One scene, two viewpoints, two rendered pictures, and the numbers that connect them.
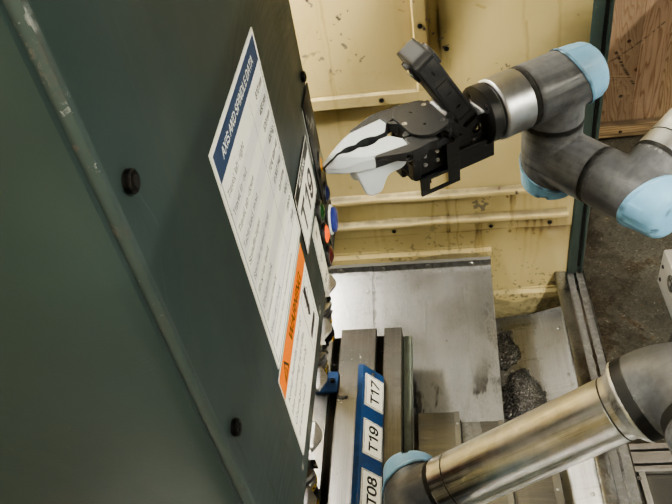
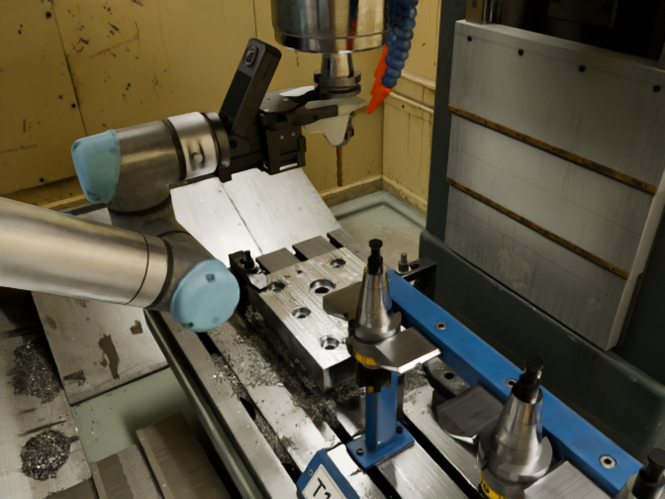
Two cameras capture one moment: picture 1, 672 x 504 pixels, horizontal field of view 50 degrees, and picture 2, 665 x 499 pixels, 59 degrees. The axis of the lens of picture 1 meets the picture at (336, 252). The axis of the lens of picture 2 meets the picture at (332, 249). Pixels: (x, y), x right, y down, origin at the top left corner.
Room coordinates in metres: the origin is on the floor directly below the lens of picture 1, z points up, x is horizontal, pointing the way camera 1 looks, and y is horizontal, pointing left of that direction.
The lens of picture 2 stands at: (0.96, -0.27, 1.66)
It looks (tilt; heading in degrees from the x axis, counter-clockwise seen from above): 33 degrees down; 137
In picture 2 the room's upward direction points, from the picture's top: 2 degrees counter-clockwise
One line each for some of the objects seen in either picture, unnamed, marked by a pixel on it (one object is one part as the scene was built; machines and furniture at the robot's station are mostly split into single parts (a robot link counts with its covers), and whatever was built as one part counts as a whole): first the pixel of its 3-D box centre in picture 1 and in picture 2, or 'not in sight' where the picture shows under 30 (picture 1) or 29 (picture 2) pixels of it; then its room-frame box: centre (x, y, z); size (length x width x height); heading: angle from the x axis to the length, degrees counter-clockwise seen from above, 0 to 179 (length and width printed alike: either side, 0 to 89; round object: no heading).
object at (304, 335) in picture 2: not in sight; (335, 309); (0.32, 0.32, 0.96); 0.29 x 0.23 x 0.05; 168
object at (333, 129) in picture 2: not in sight; (335, 123); (0.43, 0.23, 1.39); 0.09 x 0.03 x 0.06; 65
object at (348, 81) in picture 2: not in sight; (336, 81); (0.40, 0.26, 1.43); 0.06 x 0.06 x 0.03
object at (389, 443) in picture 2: not in sight; (382, 377); (0.55, 0.19, 1.05); 0.10 x 0.05 x 0.30; 78
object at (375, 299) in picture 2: not in sight; (374, 293); (0.60, 0.12, 1.26); 0.04 x 0.04 x 0.07
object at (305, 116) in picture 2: not in sight; (303, 114); (0.41, 0.19, 1.41); 0.09 x 0.05 x 0.02; 65
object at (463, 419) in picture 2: (306, 379); (471, 415); (0.76, 0.09, 1.21); 0.07 x 0.05 x 0.01; 78
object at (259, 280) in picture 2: not in sight; (249, 280); (0.13, 0.26, 0.97); 0.13 x 0.03 x 0.15; 168
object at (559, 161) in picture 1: (560, 157); not in sight; (0.73, -0.31, 1.60); 0.11 x 0.08 x 0.11; 28
